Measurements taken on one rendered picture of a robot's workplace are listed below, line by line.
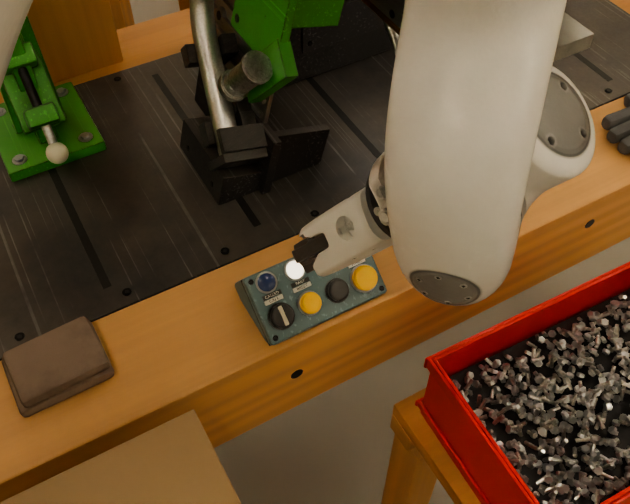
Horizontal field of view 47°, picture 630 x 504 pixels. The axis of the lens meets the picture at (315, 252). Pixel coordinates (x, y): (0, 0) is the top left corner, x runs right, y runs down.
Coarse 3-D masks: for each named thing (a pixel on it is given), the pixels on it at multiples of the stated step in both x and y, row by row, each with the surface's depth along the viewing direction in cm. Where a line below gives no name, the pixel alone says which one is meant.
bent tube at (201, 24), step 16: (192, 0) 88; (208, 0) 88; (192, 16) 89; (208, 16) 89; (192, 32) 90; (208, 32) 89; (208, 48) 89; (208, 64) 89; (208, 80) 89; (208, 96) 89; (224, 112) 89
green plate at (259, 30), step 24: (240, 0) 85; (264, 0) 80; (288, 0) 76; (312, 0) 79; (336, 0) 81; (240, 24) 86; (264, 24) 81; (288, 24) 78; (312, 24) 81; (336, 24) 83; (264, 48) 83
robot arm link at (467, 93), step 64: (448, 0) 37; (512, 0) 36; (448, 64) 38; (512, 64) 37; (448, 128) 39; (512, 128) 38; (448, 192) 40; (512, 192) 39; (448, 256) 43; (512, 256) 45
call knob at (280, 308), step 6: (276, 306) 78; (282, 306) 78; (288, 306) 78; (276, 312) 77; (282, 312) 78; (288, 312) 78; (270, 318) 78; (276, 318) 77; (282, 318) 77; (288, 318) 78; (276, 324) 78; (282, 324) 77; (288, 324) 78
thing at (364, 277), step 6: (354, 270) 81; (360, 270) 81; (366, 270) 81; (372, 270) 81; (354, 276) 81; (360, 276) 81; (366, 276) 81; (372, 276) 81; (354, 282) 81; (360, 282) 81; (366, 282) 81; (372, 282) 81; (360, 288) 81; (366, 288) 81; (372, 288) 81
